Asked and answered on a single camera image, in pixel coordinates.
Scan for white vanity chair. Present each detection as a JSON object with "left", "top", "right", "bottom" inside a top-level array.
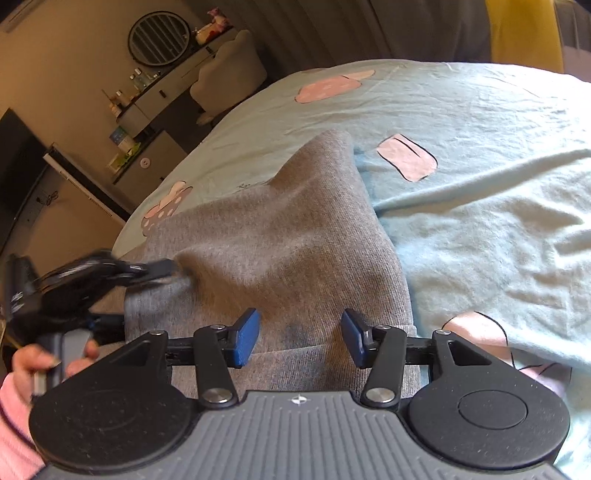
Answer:
[{"left": 189, "top": 30, "right": 267, "bottom": 126}]

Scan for left hand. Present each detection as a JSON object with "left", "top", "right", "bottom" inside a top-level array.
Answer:
[{"left": 12, "top": 340, "right": 99, "bottom": 403}]

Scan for grey curtain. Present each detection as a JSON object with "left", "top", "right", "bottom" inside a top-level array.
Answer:
[{"left": 187, "top": 0, "right": 492, "bottom": 79}]

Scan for grey vanity desk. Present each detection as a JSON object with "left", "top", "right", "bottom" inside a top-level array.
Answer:
[{"left": 115, "top": 26, "right": 242, "bottom": 138}]

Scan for grey bedside cabinet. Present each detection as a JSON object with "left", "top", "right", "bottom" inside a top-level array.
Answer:
[{"left": 113, "top": 131, "right": 187, "bottom": 209}]

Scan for grey sweatpants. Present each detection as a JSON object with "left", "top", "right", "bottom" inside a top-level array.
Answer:
[{"left": 96, "top": 130, "right": 415, "bottom": 393}]

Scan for pink sleeve forearm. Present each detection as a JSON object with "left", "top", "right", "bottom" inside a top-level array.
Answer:
[{"left": 0, "top": 373, "right": 45, "bottom": 480}]

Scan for round black mirror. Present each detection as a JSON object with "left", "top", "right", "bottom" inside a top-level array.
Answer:
[{"left": 127, "top": 11, "right": 191, "bottom": 67}]

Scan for light blue patterned bedsheet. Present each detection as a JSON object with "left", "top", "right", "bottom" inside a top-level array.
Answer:
[{"left": 114, "top": 60, "right": 590, "bottom": 479}]

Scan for pink plush toy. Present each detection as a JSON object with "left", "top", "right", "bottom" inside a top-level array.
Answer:
[{"left": 194, "top": 7, "right": 232, "bottom": 46}]

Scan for yellow curtain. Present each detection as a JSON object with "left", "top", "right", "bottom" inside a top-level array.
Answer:
[{"left": 485, "top": 0, "right": 564, "bottom": 73}]

